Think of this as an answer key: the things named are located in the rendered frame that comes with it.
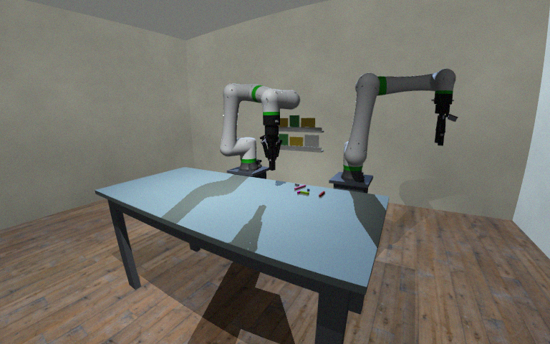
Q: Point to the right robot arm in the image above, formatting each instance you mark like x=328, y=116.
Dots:
x=272, y=101

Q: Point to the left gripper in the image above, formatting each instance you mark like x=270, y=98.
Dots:
x=440, y=129

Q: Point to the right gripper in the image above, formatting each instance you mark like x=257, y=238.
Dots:
x=273, y=143

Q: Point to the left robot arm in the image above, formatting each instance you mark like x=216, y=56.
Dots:
x=368, y=87

